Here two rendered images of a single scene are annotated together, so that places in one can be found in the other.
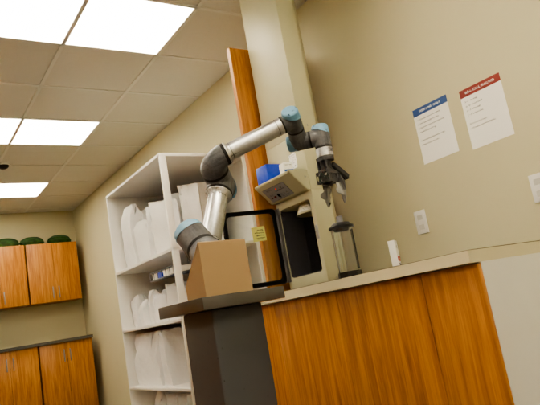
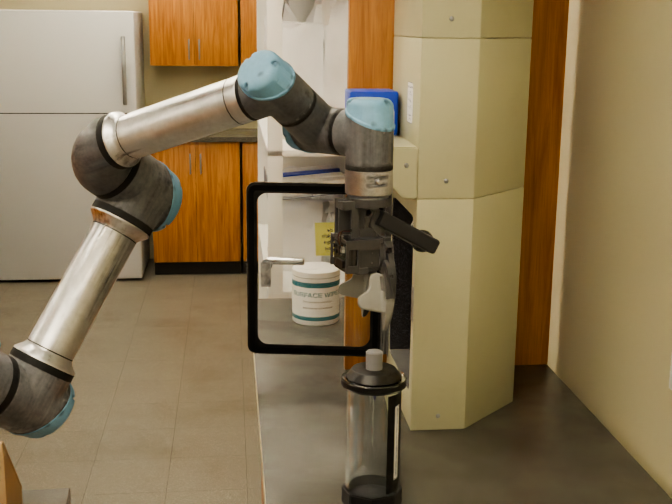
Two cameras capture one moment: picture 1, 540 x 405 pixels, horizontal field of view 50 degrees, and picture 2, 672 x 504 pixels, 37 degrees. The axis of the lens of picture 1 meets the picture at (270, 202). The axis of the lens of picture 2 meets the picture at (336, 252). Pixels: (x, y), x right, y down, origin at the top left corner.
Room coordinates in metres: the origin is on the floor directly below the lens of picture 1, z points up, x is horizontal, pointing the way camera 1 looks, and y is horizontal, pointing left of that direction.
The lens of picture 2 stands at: (1.07, -0.98, 1.73)
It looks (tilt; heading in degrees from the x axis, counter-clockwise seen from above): 13 degrees down; 29
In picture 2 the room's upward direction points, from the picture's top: 1 degrees clockwise
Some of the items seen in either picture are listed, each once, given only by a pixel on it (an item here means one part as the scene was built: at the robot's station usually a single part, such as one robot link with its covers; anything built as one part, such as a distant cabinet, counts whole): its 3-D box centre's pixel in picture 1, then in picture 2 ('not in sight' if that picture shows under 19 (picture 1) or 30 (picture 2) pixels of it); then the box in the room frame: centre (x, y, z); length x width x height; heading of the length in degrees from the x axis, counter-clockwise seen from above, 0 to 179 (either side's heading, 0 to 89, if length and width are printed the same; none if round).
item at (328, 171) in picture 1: (327, 171); (363, 234); (2.45, -0.27, 1.41); 0.09 x 0.08 x 0.12; 140
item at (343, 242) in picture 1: (345, 251); (372, 436); (2.47, -0.28, 1.06); 0.11 x 0.11 x 0.21
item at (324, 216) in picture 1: (314, 212); (460, 226); (2.99, -0.22, 1.32); 0.32 x 0.25 x 0.77; 35
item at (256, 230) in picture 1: (254, 248); (314, 270); (2.97, 0.12, 1.19); 0.30 x 0.01 x 0.40; 115
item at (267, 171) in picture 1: (269, 174); (370, 111); (2.95, -0.02, 1.55); 0.10 x 0.10 x 0.09; 35
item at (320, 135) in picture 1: (321, 137); (368, 133); (2.46, -0.27, 1.57); 0.09 x 0.08 x 0.11; 79
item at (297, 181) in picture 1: (281, 188); (375, 162); (2.88, -0.07, 1.46); 0.32 x 0.12 x 0.10; 35
